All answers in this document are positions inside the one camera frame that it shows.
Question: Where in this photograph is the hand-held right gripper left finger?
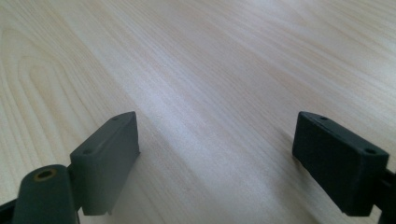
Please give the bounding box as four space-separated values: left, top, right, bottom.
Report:
69 111 141 217

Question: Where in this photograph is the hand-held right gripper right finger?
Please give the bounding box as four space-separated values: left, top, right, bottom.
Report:
291 111 390 217

